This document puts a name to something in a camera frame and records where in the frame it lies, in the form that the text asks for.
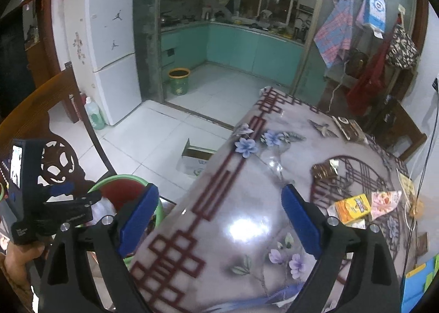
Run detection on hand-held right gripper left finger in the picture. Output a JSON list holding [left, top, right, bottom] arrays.
[[38, 183, 160, 313]]

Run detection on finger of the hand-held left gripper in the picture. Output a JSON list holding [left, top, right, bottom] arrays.
[[44, 190, 104, 212], [43, 181, 75, 197]]

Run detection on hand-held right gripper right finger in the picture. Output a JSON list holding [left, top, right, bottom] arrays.
[[280, 183, 403, 313]]

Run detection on red bucket green rim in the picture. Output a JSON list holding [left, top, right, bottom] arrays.
[[86, 174, 165, 267]]

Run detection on person's left hand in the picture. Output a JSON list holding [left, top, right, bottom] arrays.
[[4, 242, 46, 270]]

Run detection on yellow snack packet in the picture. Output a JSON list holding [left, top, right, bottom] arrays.
[[334, 194, 373, 224]]

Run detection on brown gold snack wrapper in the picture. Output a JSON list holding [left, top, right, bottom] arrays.
[[310, 159, 341, 180]]

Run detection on carved wooden chair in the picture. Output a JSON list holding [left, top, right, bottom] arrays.
[[0, 68, 119, 197]]

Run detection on white cardboard box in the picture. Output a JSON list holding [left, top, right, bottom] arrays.
[[176, 138, 216, 177]]

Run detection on green detergent bottle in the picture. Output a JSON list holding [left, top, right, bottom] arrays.
[[84, 96, 106, 131]]

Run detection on pink snack packet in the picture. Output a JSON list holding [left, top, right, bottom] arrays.
[[370, 189, 403, 221]]

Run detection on brown gold biscuit packet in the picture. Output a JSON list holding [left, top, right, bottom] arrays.
[[333, 116, 366, 144]]

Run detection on yellow paper packet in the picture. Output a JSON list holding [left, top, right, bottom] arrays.
[[398, 174, 415, 197]]

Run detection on white refrigerator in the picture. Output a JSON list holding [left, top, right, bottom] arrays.
[[63, 0, 143, 126]]

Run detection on small brown box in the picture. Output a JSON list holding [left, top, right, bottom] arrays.
[[417, 232, 429, 255]]

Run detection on blue yellow book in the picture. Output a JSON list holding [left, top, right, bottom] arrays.
[[401, 255, 439, 313]]

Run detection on dark wooden chair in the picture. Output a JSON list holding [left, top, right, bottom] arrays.
[[364, 95, 427, 163]]

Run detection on green waste bin yellow rim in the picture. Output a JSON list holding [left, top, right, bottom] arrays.
[[167, 68, 192, 96]]

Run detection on red hanging cloth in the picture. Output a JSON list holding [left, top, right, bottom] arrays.
[[346, 14, 402, 116]]

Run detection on teal kitchen cabinets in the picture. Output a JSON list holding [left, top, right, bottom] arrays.
[[161, 22, 306, 80]]

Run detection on pink plaid cloth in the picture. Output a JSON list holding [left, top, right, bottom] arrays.
[[314, 0, 354, 69]]

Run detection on black floral bag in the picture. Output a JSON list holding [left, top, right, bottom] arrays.
[[386, 23, 421, 68]]

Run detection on assorted kitchenware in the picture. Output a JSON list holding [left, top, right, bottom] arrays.
[[161, 4, 307, 39]]

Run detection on white blue printed bag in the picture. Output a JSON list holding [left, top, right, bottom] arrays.
[[357, 0, 387, 39]]

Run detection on white cable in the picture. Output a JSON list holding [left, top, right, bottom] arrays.
[[394, 167, 420, 286]]

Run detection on wooden door frame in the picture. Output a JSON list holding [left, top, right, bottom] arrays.
[[37, 0, 80, 123]]

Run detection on black cable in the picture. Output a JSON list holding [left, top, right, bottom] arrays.
[[416, 76, 439, 183]]

